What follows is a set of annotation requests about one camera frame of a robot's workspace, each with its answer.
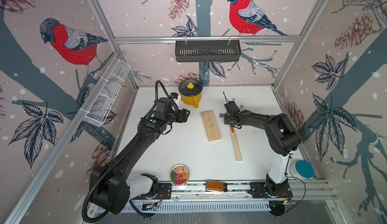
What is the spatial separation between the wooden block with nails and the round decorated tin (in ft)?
0.76

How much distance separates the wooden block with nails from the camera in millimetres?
919

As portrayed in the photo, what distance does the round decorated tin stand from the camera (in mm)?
759
